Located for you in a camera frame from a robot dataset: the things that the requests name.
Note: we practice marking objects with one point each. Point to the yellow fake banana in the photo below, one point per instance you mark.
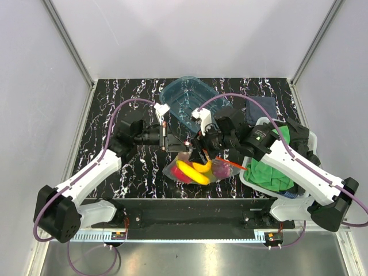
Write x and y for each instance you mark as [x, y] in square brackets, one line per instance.
[192, 173]

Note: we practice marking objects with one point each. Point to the navy folded cloth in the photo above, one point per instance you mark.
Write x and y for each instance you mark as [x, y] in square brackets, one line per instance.
[254, 112]

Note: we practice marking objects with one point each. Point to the aluminium frame post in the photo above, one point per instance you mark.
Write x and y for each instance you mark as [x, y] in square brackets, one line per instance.
[62, 31]
[323, 29]

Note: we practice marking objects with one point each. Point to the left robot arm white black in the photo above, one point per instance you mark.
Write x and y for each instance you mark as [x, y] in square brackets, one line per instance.
[60, 210]

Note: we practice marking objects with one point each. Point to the green cloth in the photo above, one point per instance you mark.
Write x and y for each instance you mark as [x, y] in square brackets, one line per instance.
[267, 177]

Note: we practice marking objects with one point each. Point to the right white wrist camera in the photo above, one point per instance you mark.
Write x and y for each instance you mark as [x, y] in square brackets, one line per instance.
[204, 116]

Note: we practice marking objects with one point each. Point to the teal plastic container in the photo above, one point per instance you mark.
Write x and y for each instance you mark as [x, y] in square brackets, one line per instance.
[183, 96]

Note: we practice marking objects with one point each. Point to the purple fake fruit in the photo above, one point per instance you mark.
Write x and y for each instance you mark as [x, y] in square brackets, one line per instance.
[221, 170]

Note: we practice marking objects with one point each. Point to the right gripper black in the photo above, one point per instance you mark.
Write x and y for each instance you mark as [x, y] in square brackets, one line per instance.
[203, 140]

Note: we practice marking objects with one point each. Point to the black cloth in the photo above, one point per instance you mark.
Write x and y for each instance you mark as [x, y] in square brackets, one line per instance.
[298, 139]

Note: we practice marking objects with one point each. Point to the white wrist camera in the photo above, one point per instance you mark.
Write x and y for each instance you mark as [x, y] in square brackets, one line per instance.
[160, 111]
[204, 116]

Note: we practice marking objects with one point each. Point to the left aluminium frame post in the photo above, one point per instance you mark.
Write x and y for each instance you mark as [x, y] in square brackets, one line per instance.
[62, 31]

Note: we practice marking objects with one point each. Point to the orange fake fruit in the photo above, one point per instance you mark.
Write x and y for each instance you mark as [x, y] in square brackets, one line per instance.
[202, 168]

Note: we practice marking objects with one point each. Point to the right aluminium frame post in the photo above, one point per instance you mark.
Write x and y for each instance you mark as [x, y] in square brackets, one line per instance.
[323, 29]

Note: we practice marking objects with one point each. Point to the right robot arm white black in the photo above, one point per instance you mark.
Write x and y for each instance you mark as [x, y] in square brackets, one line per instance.
[328, 197]

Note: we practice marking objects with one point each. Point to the red fake fruit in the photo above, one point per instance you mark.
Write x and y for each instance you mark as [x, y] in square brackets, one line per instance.
[179, 175]

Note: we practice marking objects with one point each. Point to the clear zip top bag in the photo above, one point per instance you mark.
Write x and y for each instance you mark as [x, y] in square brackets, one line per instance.
[184, 156]

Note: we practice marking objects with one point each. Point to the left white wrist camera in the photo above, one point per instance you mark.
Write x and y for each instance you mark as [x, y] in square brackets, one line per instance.
[160, 111]

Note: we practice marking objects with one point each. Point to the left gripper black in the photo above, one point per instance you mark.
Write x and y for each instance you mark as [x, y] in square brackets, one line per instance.
[169, 142]

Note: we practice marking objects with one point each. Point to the white plastic basket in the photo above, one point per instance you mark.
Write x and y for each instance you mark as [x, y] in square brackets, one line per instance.
[297, 191]

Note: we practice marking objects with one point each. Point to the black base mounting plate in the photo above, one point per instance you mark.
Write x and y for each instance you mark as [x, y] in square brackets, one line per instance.
[194, 220]

